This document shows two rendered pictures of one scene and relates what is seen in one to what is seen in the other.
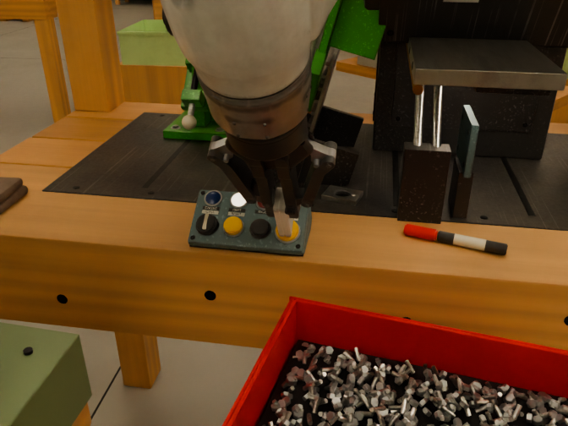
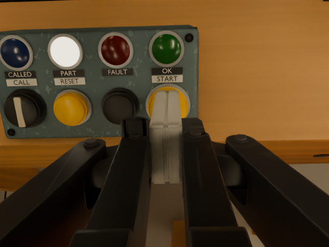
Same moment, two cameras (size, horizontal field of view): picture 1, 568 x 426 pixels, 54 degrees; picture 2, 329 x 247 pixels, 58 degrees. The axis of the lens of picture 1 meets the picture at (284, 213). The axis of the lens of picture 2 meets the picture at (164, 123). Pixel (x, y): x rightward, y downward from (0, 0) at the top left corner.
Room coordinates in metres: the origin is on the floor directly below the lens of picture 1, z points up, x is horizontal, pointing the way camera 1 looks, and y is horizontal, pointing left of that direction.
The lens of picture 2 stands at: (0.54, 0.00, 1.13)
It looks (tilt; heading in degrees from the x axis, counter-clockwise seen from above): 75 degrees down; 357
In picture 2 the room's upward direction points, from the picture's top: 7 degrees counter-clockwise
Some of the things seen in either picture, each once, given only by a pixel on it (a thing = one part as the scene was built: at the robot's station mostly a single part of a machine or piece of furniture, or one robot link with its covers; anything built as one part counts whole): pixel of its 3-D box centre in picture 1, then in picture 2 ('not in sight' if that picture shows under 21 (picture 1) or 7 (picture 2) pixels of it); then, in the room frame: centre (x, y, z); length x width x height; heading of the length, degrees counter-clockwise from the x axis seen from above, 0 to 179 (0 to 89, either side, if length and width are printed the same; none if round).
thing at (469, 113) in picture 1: (463, 161); not in sight; (0.74, -0.26, 0.97); 0.10 x 0.02 x 0.14; 171
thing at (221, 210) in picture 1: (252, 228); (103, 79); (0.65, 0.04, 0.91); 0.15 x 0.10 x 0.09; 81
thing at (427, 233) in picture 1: (454, 238); not in sight; (0.63, -0.22, 0.91); 0.13 x 0.02 x 0.02; 66
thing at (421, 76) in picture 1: (466, 50); not in sight; (0.80, -0.26, 1.11); 0.39 x 0.16 x 0.03; 171
